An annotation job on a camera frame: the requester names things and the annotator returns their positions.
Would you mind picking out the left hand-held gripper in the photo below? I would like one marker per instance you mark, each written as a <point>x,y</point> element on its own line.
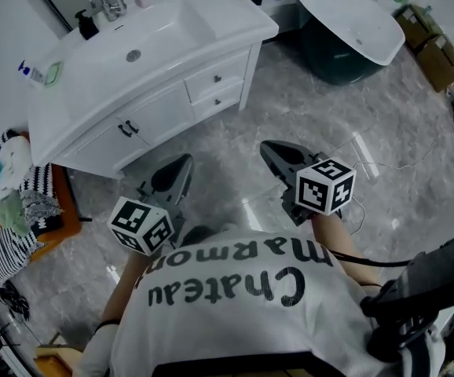
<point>140,226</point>

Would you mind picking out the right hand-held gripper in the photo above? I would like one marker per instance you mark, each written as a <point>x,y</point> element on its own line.
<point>317,187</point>

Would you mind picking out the person's right forearm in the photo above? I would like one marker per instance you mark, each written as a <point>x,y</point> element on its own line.
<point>337,238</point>

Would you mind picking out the black shoulder bag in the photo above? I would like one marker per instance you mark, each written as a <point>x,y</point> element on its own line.
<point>415,289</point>

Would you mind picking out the person's left forearm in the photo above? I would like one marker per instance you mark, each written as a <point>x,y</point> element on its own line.
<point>121,289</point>

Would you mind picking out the person's black trousers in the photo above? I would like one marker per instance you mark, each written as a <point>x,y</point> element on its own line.
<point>199,234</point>

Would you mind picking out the orange sofa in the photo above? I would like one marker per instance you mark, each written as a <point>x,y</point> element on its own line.
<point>68,218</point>

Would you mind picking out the white cabinet door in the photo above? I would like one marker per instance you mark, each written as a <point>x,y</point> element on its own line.
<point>160,112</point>
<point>97,149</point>

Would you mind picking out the black wristband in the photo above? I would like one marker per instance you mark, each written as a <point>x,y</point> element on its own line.
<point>107,322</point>

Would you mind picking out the pale green cloth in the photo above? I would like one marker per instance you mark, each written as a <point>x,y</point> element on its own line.
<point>11,214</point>

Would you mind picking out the white printed t-shirt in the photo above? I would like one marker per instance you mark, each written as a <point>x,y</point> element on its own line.
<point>231,336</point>

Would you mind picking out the white fluffy blanket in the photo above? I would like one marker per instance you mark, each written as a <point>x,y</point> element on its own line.
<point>13,163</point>

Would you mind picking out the round wooden stool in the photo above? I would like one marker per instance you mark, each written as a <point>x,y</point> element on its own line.
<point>58,352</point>

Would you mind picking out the dark green bathtub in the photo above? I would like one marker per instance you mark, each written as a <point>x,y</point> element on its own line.
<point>348,26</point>

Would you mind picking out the orange cushion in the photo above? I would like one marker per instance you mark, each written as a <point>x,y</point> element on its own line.
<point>52,367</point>

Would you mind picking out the green soap dish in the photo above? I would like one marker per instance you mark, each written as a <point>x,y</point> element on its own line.
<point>53,75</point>

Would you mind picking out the clear bottle with blue pump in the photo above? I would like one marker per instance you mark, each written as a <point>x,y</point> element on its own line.
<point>34,75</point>

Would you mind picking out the white vanity cabinet with sink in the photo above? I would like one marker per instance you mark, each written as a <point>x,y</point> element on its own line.
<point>152,26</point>

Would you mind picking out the black pump bottle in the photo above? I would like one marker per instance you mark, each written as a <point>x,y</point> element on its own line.
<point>87,26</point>

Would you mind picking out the chrome faucet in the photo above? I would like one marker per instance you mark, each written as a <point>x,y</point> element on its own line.
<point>107,6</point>

